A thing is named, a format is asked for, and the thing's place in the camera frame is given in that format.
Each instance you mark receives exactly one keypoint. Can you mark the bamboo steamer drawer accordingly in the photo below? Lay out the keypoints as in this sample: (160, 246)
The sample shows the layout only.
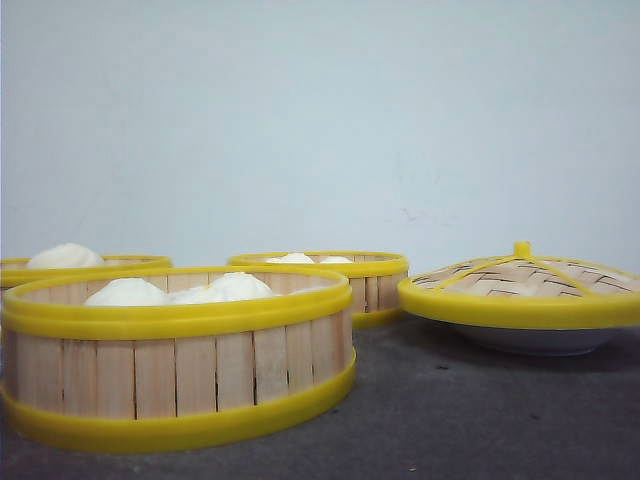
(130, 379)
(14, 271)
(373, 277)

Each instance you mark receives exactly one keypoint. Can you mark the woven bamboo steamer lid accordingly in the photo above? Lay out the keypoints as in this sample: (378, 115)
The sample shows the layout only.
(524, 290)

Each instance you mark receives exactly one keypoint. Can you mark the white plate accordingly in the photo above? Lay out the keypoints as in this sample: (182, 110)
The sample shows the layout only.
(538, 342)

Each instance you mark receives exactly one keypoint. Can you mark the white bun front left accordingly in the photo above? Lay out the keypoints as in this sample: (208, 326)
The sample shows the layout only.
(128, 292)

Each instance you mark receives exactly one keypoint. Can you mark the white bun left drawer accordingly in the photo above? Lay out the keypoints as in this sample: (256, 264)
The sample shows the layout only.
(66, 255)

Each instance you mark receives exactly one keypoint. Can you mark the white bun front right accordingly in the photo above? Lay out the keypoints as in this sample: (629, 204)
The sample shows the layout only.
(234, 286)

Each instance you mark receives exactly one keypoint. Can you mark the white bun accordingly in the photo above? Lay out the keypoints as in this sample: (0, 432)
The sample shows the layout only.
(336, 259)
(128, 292)
(234, 286)
(291, 258)

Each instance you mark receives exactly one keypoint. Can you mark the white bun middle left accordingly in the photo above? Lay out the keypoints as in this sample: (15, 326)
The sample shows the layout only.
(291, 258)

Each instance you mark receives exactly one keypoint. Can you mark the white bun middle right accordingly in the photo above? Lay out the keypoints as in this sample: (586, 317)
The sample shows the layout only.
(336, 259)

